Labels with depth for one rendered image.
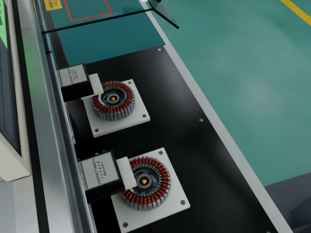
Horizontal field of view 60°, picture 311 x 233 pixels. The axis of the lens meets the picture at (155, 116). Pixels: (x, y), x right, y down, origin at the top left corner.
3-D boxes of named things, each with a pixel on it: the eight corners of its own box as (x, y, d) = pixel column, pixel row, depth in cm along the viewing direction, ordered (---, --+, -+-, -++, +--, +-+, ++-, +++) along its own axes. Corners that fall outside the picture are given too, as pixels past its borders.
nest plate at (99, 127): (132, 81, 79) (132, 78, 78) (150, 120, 70) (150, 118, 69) (81, 95, 76) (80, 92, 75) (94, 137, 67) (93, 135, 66)
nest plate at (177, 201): (163, 149, 65) (163, 147, 64) (189, 207, 57) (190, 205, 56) (103, 169, 62) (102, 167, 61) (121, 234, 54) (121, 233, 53)
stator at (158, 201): (162, 157, 63) (163, 150, 60) (176, 204, 56) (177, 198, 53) (115, 168, 61) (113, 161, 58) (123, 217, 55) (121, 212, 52)
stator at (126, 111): (127, 84, 76) (126, 75, 73) (141, 114, 70) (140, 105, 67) (89, 95, 74) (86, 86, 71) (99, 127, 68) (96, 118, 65)
